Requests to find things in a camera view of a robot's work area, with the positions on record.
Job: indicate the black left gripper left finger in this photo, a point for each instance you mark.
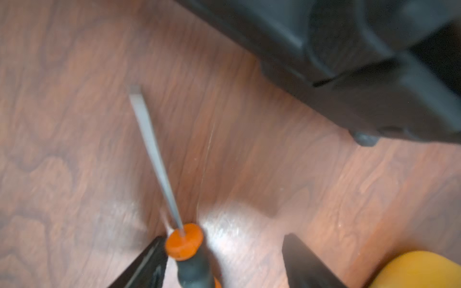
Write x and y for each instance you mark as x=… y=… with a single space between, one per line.
x=147 y=270

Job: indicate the black plastic tool case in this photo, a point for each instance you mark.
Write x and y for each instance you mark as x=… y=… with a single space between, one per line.
x=379 y=69

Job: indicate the small orange black screwdriver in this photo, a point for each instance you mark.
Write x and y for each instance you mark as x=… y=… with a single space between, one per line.
x=186 y=243

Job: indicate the yellow plastic storage box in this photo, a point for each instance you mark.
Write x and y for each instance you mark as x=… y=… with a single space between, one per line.
x=419 y=269

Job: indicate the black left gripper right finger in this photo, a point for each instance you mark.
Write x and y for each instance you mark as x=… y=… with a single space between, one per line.
x=304 y=269

